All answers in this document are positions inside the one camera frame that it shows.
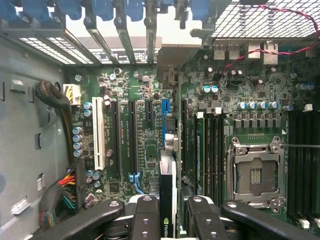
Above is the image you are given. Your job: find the metal CPU socket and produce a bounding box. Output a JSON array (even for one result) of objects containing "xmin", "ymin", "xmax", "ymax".
[{"xmin": 226, "ymin": 136, "xmax": 288, "ymax": 209}]

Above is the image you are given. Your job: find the long black expansion slot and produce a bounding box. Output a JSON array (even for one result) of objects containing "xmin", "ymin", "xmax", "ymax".
[
  {"xmin": 128, "ymin": 99, "xmax": 139, "ymax": 176},
  {"xmin": 110, "ymin": 99, "xmax": 123, "ymax": 176}
]

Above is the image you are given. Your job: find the white expansion slot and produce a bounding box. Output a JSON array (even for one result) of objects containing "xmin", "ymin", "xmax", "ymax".
[{"xmin": 91, "ymin": 96, "xmax": 106, "ymax": 171}]

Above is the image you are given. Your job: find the blue expansion slot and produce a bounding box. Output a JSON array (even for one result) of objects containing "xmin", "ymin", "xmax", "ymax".
[{"xmin": 161, "ymin": 99, "xmax": 176, "ymax": 151}]

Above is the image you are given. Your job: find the green motherboard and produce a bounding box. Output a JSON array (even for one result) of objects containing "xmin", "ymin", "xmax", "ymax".
[{"xmin": 63, "ymin": 42, "xmax": 320, "ymax": 240}]

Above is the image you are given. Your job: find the black open PC case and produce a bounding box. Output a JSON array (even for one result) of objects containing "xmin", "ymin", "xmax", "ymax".
[{"xmin": 0, "ymin": 0, "xmax": 320, "ymax": 240}]

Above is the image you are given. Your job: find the multicoloured power wire bundle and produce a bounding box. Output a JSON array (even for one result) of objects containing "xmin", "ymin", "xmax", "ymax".
[{"xmin": 38, "ymin": 159, "xmax": 87, "ymax": 231}]

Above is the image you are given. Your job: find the black sleeved power cable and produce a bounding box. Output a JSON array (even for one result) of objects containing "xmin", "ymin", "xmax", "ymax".
[{"xmin": 34, "ymin": 79, "xmax": 74, "ymax": 165}]

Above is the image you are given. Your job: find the red and black fan wire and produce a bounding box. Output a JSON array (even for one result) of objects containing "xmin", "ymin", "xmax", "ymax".
[{"xmin": 219, "ymin": 3, "xmax": 320, "ymax": 76}]

